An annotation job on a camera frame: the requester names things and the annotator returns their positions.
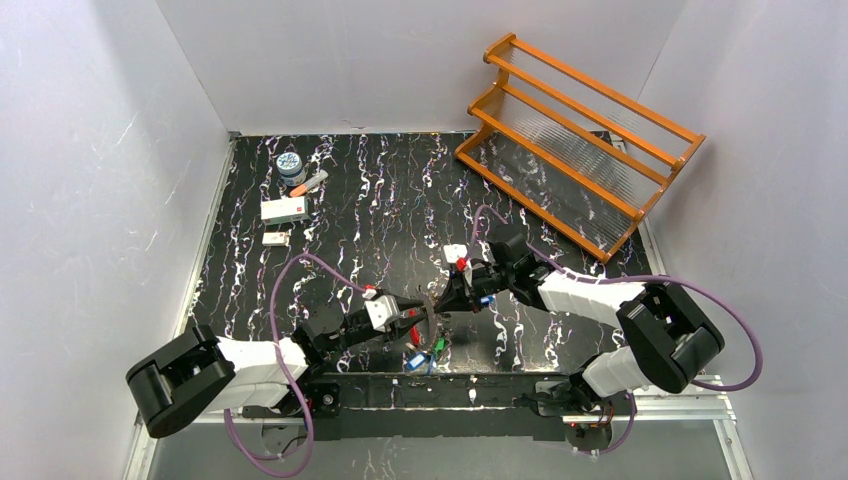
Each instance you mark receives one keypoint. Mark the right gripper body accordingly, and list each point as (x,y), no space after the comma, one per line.
(457,288)

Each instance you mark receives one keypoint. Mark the keyring with coloured key tags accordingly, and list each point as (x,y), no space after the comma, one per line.
(427,336)

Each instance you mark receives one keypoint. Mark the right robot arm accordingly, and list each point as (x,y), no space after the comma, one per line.
(668,338)

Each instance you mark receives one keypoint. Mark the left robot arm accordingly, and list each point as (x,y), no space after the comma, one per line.
(199,372)

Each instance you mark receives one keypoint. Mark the small white flat box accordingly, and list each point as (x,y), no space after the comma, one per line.
(276,239)

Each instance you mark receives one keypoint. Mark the white medicine box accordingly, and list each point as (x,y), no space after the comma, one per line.
(284,210)

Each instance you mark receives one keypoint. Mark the orange wooden shelf rack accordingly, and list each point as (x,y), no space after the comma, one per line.
(586,159)

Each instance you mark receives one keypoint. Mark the orange and white tube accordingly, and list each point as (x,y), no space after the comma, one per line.
(310,184)

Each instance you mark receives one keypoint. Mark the round blue-white jar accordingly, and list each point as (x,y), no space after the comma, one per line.
(291,168)

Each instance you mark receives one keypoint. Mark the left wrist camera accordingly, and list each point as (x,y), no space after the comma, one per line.
(382,308)

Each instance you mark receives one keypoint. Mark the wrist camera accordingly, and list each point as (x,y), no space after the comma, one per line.
(456,259)
(382,308)

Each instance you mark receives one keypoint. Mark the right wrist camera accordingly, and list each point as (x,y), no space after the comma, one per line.
(456,259)

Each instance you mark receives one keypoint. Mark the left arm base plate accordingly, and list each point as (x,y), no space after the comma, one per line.
(322,399)

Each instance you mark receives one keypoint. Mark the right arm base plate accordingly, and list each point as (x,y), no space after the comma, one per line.
(550,398)

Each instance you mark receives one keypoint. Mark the aluminium rail frame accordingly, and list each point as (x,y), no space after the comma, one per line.
(465,426)

